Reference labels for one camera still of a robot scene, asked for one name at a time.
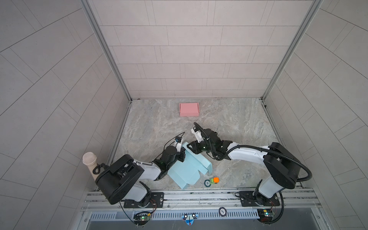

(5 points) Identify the light blue paper box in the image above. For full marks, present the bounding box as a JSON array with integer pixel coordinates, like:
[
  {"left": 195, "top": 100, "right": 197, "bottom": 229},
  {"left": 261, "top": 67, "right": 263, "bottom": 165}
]
[{"left": 167, "top": 142, "right": 213, "bottom": 189}]

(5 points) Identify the pink paper box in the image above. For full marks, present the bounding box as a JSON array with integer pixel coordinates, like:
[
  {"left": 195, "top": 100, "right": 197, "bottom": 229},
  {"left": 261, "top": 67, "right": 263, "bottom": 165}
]
[{"left": 179, "top": 103, "right": 199, "bottom": 117}]

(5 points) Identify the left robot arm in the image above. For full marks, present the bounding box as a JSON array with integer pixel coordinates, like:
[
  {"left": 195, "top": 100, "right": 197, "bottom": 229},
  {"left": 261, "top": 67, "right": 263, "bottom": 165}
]
[{"left": 92, "top": 146, "right": 186, "bottom": 206}]

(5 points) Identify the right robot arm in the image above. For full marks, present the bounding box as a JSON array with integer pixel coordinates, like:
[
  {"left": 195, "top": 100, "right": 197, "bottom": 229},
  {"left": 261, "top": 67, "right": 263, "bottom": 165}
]
[{"left": 188, "top": 125, "right": 312, "bottom": 206}]

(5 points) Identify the orange green small toy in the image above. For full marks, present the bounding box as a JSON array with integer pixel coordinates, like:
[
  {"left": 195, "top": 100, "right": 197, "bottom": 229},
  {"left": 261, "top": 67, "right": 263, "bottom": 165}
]
[{"left": 210, "top": 177, "right": 219, "bottom": 184}]

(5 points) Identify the blue red sticker tag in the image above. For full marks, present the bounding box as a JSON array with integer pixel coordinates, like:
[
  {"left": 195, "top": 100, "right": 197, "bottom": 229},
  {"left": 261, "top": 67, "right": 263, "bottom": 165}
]
[{"left": 182, "top": 213, "right": 198, "bottom": 226}]

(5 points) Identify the left green circuit board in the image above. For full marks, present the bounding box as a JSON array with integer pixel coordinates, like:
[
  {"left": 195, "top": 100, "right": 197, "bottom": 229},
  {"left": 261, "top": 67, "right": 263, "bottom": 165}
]
[{"left": 133, "top": 211, "right": 152, "bottom": 226}]

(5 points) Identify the green circuit board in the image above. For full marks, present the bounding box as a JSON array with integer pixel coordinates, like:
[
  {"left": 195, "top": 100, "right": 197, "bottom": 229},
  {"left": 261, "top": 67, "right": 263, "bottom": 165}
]
[
  {"left": 133, "top": 211, "right": 152, "bottom": 226},
  {"left": 257, "top": 209, "right": 276, "bottom": 223}
]

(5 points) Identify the right green circuit board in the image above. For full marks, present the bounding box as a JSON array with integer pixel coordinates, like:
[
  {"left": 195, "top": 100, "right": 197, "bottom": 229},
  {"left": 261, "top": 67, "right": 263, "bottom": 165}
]
[{"left": 257, "top": 209, "right": 276, "bottom": 223}]

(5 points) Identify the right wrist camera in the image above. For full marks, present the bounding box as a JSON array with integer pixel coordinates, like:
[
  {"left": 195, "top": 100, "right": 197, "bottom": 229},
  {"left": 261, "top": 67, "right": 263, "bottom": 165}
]
[{"left": 191, "top": 128, "right": 204, "bottom": 143}]

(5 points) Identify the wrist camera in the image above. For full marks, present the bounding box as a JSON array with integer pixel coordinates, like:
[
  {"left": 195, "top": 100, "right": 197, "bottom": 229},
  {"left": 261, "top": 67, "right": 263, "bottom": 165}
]
[
  {"left": 191, "top": 128, "right": 204, "bottom": 143},
  {"left": 174, "top": 136, "right": 183, "bottom": 144}
]

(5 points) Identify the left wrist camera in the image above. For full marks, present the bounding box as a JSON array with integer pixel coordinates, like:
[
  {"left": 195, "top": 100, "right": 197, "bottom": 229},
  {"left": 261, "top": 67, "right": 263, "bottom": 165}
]
[{"left": 174, "top": 136, "right": 183, "bottom": 144}]

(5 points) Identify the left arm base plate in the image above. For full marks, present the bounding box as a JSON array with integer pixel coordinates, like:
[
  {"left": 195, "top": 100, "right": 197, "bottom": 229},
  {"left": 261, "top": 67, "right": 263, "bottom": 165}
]
[{"left": 123, "top": 192, "right": 164, "bottom": 209}]

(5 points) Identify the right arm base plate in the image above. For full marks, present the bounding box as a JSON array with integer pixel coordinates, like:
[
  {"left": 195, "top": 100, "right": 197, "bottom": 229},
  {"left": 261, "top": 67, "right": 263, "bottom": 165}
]
[{"left": 236, "top": 190, "right": 281, "bottom": 207}]

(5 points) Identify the aluminium rail frame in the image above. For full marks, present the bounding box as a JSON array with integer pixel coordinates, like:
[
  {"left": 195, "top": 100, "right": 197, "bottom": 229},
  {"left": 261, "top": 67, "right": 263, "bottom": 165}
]
[{"left": 81, "top": 187, "right": 322, "bottom": 211}]

